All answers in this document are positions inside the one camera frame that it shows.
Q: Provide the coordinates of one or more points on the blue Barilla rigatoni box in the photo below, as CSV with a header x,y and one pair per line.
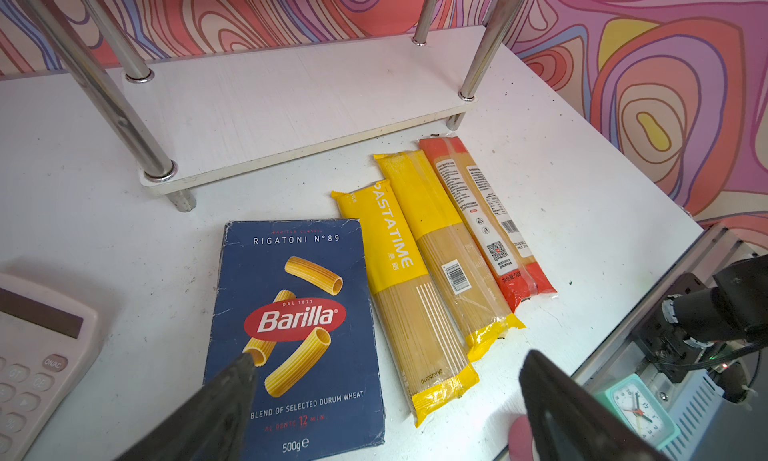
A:
x,y
293,296

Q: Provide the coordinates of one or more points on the yellow spaghetti bag with barcode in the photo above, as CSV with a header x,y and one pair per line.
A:
x,y
460,273

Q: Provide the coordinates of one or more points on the red spaghetti bag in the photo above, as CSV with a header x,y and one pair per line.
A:
x,y
507,254

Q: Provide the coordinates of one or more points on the white two-tier shelf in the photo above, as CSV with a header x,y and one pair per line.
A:
x,y
197,121

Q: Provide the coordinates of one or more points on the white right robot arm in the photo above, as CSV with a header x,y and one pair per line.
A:
x,y
695,327

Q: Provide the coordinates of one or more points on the yellow Pastatime spaghetti bag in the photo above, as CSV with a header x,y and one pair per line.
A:
x,y
430,357

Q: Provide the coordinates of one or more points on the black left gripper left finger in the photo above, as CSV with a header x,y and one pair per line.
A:
x,y
210,425

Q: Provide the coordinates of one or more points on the round black white speaker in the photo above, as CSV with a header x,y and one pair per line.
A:
x,y
521,444

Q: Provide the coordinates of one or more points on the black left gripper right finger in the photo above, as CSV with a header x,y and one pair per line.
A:
x,y
567,423

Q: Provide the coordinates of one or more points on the teal alarm clock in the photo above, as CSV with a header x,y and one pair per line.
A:
x,y
631,401

